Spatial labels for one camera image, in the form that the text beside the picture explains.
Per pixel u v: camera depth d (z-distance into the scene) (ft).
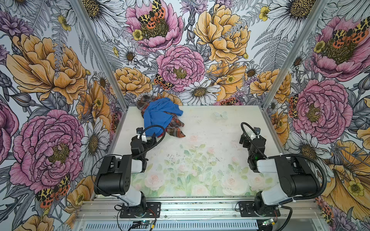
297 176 1.52
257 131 2.60
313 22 2.50
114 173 1.53
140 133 2.60
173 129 3.37
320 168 1.43
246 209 2.43
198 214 2.45
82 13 2.40
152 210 2.40
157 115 3.46
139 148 2.35
